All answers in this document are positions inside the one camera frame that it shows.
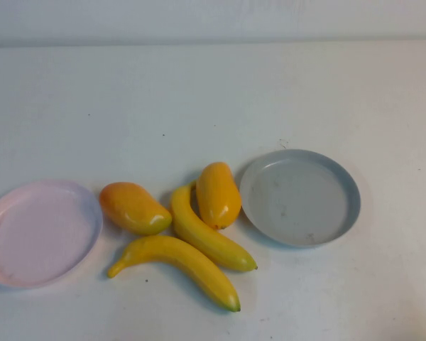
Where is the mango with orange blush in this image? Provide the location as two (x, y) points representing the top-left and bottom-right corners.
(99, 182), (173, 237)

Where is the pink plastic plate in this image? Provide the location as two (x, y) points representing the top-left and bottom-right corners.
(0, 179), (104, 289)

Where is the long yellow banana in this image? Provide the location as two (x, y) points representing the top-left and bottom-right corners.
(107, 234), (241, 313)

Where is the short yellow banana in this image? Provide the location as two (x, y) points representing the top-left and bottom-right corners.
(169, 180), (259, 273)

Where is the plain yellow mango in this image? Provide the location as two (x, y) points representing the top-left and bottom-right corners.
(195, 162), (243, 230)

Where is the grey-blue plastic plate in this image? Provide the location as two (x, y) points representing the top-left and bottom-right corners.
(239, 148), (362, 249)

